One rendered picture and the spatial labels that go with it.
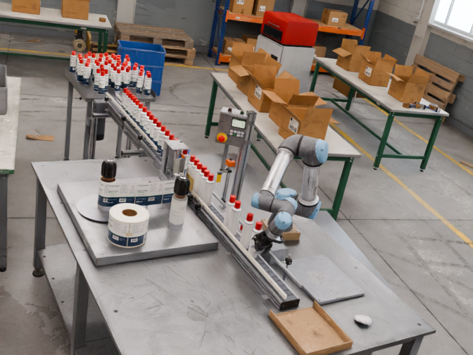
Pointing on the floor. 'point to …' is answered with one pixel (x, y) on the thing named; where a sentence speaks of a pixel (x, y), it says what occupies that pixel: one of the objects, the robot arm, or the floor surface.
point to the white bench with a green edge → (8, 158)
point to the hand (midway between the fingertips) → (258, 251)
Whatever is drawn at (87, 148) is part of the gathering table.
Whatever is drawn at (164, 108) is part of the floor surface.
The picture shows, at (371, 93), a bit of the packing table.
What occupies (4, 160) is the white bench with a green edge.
